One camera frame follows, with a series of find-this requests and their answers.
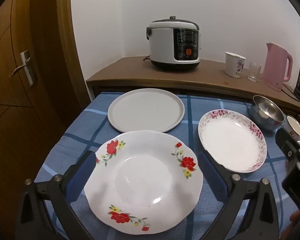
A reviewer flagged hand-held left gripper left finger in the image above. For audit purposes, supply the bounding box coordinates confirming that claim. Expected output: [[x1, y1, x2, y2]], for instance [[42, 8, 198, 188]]
[[15, 150, 98, 240]]

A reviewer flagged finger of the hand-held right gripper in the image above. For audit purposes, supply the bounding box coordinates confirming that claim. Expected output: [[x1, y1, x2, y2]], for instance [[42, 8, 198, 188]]
[[275, 128, 300, 162]]

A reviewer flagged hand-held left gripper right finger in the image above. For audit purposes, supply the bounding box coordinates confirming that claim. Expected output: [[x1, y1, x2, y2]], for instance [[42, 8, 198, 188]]
[[197, 150, 282, 240]]

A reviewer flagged white enamel bowl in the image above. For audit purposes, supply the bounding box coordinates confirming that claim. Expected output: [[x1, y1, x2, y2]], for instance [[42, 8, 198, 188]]
[[286, 115, 300, 138]]

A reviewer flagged stainless steel bowl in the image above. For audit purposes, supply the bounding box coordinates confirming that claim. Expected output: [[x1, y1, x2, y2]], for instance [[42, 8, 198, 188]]
[[249, 95, 285, 132]]

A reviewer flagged pink floral rim plate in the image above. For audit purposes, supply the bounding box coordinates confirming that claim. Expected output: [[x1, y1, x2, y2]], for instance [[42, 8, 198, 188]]
[[198, 109, 267, 173]]

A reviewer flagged red floral white plate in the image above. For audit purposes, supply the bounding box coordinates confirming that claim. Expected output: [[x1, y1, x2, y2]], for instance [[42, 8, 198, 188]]
[[84, 130, 204, 235]]

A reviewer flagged plain grey round plate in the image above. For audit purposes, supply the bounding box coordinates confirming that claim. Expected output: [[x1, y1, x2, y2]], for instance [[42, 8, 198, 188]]
[[107, 88, 185, 133]]

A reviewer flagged person's right hand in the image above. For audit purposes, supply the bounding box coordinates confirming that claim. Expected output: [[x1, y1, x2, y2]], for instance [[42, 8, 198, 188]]
[[289, 210, 300, 230]]

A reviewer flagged blue plaid tablecloth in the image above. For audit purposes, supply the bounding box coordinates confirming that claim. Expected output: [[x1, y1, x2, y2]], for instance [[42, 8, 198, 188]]
[[34, 92, 300, 240]]

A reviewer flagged brown wooden door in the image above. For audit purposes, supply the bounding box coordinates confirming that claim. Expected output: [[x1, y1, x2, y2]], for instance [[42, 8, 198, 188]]
[[0, 0, 90, 240]]

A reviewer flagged pink electric kettle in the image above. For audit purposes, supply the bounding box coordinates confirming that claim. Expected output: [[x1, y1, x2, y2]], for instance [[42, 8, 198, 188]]
[[262, 42, 293, 92]]

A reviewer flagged clear glass cup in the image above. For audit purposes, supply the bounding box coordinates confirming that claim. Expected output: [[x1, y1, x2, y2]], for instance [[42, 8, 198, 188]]
[[247, 62, 262, 82]]

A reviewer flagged white cartoon mug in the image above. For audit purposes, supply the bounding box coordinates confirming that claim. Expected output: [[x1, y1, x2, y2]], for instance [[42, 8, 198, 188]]
[[224, 52, 246, 78]]

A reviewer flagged wooden cabinet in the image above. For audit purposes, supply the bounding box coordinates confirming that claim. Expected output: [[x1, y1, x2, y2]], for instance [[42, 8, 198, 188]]
[[86, 56, 300, 125]]

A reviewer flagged white rice cooker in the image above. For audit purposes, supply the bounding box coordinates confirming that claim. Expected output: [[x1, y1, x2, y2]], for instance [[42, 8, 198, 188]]
[[146, 16, 202, 71]]

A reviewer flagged black kettle cable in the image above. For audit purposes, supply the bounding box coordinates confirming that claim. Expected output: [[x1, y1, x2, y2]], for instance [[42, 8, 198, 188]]
[[281, 84, 297, 98]]

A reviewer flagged metal door handle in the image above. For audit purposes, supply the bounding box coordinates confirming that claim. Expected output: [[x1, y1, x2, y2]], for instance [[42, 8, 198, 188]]
[[12, 50, 37, 87]]

